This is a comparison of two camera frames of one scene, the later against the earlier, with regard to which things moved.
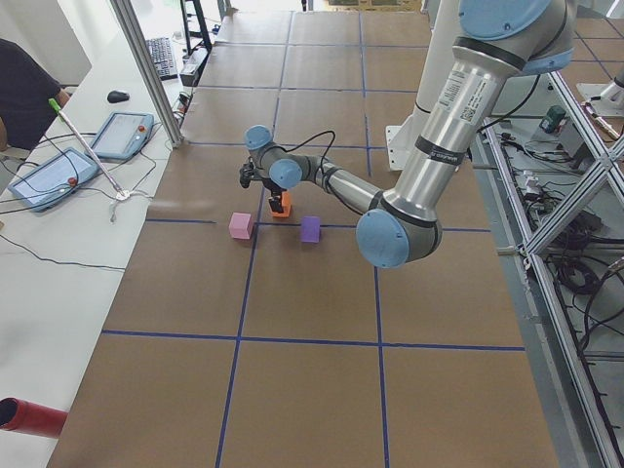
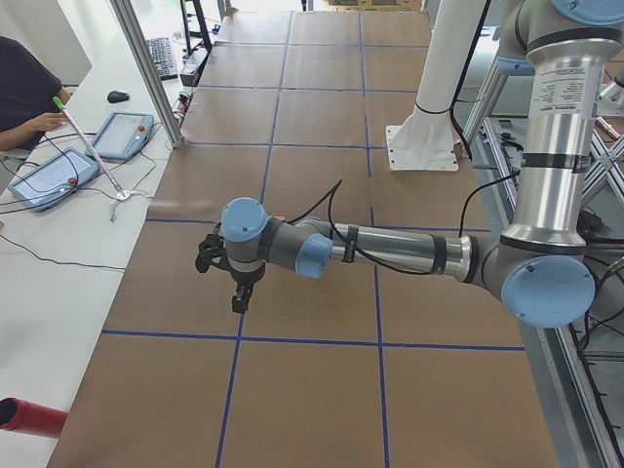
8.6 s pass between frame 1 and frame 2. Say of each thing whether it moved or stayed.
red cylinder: stayed
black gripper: moved
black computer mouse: stayed
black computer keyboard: stayed
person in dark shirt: stayed
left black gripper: moved
